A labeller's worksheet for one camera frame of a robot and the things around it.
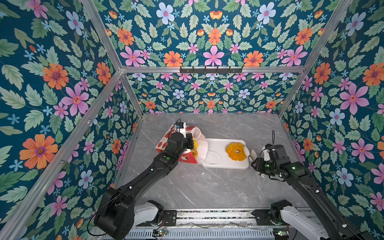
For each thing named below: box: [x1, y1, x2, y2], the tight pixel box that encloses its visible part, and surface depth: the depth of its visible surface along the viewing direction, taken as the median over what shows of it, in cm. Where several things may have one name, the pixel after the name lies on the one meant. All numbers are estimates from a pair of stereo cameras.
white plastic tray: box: [201, 138, 250, 170], surface depth 94 cm
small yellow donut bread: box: [191, 149, 199, 158], surface depth 94 cm
